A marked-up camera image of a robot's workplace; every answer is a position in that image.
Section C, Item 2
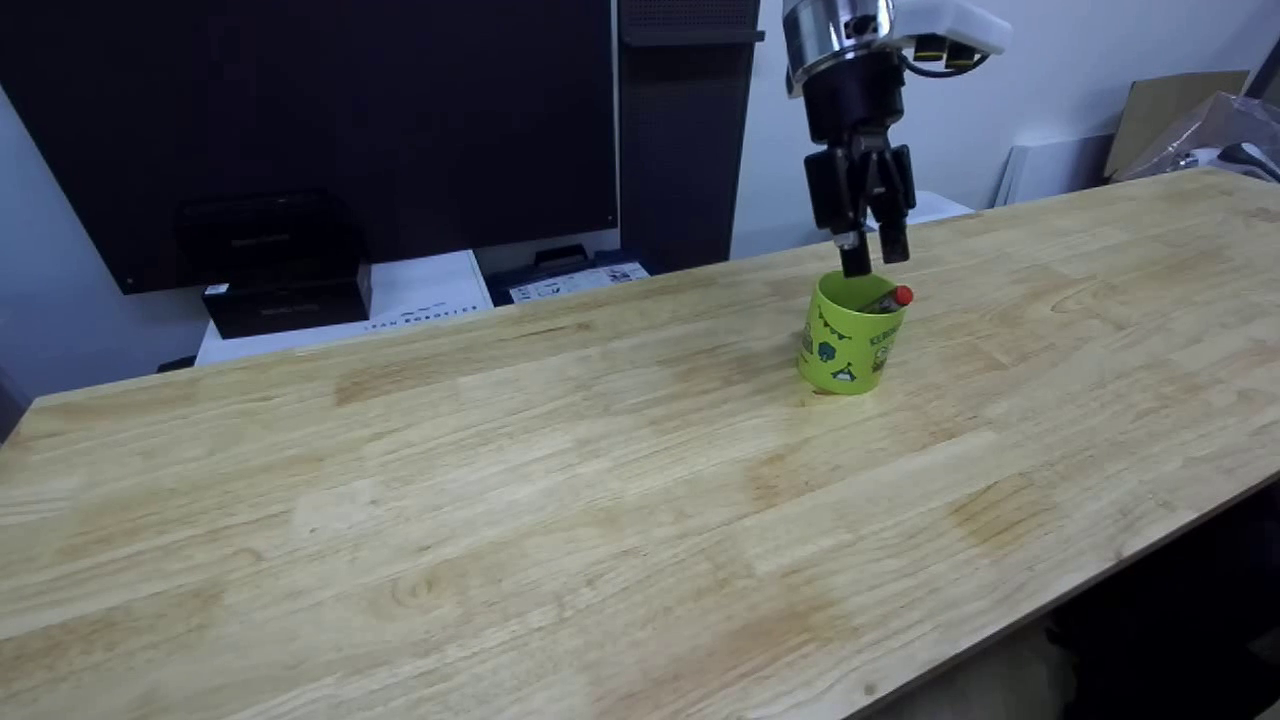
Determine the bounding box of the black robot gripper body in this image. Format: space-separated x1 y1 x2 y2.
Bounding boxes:
796 57 920 242

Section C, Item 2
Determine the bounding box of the red capped black marker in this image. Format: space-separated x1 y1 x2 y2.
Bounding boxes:
864 279 920 316

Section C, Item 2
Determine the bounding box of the lime green printed mug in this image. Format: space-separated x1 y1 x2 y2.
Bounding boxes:
793 267 913 402

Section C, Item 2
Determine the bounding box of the narrow dark tall panel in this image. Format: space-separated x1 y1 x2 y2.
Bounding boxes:
614 0 765 279

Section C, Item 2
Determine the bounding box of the white plastic bin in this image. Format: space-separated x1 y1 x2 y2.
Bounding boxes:
913 128 1119 230

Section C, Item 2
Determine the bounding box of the brown cardboard box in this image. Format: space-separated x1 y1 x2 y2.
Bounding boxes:
1100 35 1280 188

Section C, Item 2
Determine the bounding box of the white box with print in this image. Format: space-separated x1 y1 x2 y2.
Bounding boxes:
364 246 501 328

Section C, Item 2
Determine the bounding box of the large black panel screen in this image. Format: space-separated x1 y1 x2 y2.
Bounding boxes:
0 0 623 302

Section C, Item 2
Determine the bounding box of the black box device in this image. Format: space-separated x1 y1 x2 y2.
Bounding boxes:
178 188 374 346

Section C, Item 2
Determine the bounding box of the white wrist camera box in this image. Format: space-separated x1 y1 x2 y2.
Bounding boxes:
890 0 1016 76

